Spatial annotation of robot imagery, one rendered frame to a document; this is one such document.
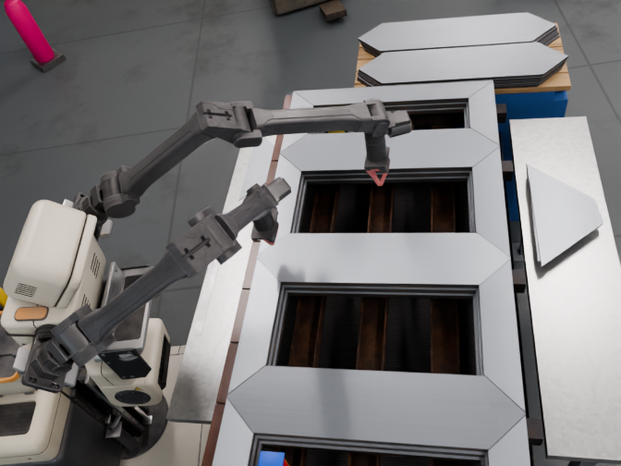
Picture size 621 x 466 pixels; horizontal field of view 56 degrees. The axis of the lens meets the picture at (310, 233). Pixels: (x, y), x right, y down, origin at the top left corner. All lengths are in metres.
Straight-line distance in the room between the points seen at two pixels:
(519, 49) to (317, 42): 1.95
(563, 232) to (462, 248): 0.33
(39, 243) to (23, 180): 2.58
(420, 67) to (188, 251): 1.48
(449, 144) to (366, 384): 0.88
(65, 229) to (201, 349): 0.67
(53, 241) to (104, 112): 2.79
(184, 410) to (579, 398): 1.09
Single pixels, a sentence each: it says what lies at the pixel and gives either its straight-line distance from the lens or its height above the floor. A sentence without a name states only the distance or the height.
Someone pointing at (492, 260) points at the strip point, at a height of 0.87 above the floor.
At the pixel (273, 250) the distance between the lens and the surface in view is 1.80.
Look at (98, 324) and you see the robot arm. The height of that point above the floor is 1.31.
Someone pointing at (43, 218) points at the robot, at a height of 1.38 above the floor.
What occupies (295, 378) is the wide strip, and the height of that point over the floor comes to 0.87.
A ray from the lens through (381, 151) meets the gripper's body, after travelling 1.65.
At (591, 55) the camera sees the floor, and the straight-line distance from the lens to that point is 3.89.
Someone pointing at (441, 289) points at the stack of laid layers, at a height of 0.85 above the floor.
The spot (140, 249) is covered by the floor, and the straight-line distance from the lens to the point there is 3.18.
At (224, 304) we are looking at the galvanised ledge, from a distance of 1.96.
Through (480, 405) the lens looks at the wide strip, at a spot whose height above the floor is 0.87.
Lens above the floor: 2.28
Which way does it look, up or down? 51 degrees down
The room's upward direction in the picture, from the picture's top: 15 degrees counter-clockwise
